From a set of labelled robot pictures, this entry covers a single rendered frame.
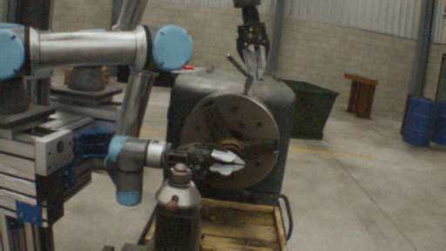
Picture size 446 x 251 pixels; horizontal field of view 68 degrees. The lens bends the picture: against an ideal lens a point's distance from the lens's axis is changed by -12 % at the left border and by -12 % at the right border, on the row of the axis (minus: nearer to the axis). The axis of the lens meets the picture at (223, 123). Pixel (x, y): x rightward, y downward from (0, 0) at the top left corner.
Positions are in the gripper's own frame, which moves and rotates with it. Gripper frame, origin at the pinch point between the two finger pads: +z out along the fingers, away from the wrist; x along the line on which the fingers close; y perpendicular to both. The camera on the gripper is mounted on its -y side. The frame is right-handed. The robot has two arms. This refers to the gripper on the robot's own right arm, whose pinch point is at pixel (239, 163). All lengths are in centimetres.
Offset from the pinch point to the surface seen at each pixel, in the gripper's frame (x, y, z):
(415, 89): -18, -1027, 580
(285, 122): 6.7, -32.0, 15.3
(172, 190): 7.0, 40.5, -12.0
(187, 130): 3.2, -16.4, -16.9
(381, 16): 193, -1049, 430
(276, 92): 16.5, -34.0, 10.8
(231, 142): 4.3, -4.6, -3.0
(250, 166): -6.1, -16.5, 4.2
